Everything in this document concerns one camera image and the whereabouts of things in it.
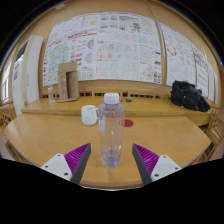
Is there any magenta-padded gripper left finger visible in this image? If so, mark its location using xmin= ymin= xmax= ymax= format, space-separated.
xmin=40 ymin=142 xmax=92 ymax=186

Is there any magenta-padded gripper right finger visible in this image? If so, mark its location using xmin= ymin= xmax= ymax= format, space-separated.
xmin=131 ymin=143 xmax=183 ymax=186

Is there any clear plastic water bottle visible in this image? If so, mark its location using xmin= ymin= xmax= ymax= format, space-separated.
xmin=97 ymin=92 xmax=127 ymax=169

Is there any flat round red coaster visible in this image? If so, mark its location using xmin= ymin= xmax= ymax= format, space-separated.
xmin=123 ymin=119 xmax=135 ymax=128

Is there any white ceramic mug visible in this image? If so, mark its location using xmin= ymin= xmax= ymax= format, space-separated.
xmin=80 ymin=104 xmax=100 ymax=126

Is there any small clear plastic bottle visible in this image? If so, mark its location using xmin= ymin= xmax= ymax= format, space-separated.
xmin=47 ymin=82 xmax=56 ymax=105

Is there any wooden chair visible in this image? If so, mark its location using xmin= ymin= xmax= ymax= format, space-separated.
xmin=0 ymin=103 xmax=18 ymax=129
xmin=199 ymin=106 xmax=224 ymax=162

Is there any black bag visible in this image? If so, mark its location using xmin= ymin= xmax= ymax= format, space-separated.
xmin=170 ymin=80 xmax=212 ymax=113

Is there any white door panel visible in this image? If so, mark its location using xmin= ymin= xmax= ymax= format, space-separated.
xmin=11 ymin=35 xmax=44 ymax=116

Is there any narrow wall poster sheet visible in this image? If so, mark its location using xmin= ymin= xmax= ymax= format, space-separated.
xmin=159 ymin=22 xmax=218 ymax=103

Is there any large wall poster sheet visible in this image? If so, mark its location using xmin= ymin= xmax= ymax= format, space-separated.
xmin=42 ymin=12 xmax=163 ymax=85

